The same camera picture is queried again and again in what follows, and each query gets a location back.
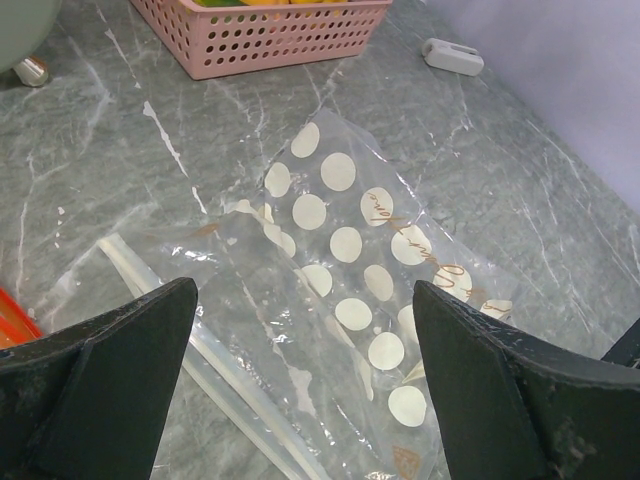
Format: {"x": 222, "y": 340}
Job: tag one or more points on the clear white-slider zip bag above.
{"x": 304, "y": 332}

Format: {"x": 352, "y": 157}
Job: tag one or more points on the pink perforated plastic basket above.
{"x": 216, "y": 42}

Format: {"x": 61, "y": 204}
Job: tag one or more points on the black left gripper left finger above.
{"x": 90, "y": 401}

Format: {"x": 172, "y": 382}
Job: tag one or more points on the round pastel mini drawer cabinet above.
{"x": 25, "y": 24}

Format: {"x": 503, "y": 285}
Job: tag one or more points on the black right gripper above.
{"x": 626, "y": 350}

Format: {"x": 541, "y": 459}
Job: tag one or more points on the clear red-zip bag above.
{"x": 16, "y": 326}

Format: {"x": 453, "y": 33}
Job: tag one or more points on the fake green orange mango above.
{"x": 220, "y": 3}

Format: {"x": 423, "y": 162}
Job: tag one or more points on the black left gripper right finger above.
{"x": 512, "y": 406}

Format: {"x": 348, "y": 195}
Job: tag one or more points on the white plastic clip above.
{"x": 452, "y": 57}

